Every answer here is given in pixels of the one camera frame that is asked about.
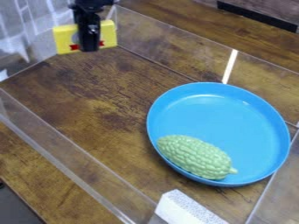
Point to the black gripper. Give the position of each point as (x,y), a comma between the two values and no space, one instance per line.
(88,22)

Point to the yellow block with label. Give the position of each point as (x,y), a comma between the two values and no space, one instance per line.
(66,37)

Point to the white foam block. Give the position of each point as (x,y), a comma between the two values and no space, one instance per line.
(179,209)

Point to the black bar on floor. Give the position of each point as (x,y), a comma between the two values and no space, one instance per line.
(279,23)

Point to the green bitter melon toy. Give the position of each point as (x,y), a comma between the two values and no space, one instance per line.
(198,157)

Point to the clear acrylic enclosure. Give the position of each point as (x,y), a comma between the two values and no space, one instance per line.
(76,156)

